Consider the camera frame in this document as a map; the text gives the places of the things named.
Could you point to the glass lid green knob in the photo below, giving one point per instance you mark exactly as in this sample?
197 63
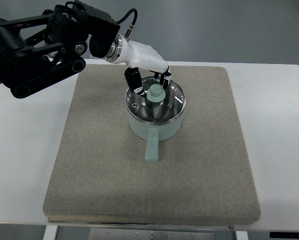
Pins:
160 106

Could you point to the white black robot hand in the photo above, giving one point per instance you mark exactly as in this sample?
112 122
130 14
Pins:
138 56

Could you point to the white table leg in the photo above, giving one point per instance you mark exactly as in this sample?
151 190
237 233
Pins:
241 235
50 232

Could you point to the metal bracket under table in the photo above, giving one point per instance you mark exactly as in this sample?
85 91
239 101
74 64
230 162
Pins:
130 234

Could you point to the grey felt mat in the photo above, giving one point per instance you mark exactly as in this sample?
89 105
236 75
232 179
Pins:
105 173

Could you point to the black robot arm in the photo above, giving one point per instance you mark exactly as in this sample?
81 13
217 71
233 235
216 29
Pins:
40 51

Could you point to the black bar bottom right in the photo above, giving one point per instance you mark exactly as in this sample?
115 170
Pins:
284 235

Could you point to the mint green saucepan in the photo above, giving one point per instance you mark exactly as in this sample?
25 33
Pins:
153 134

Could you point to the white table leg left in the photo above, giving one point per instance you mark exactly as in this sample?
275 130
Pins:
50 232

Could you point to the white table leg right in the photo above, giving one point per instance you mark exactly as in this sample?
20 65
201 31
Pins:
241 235

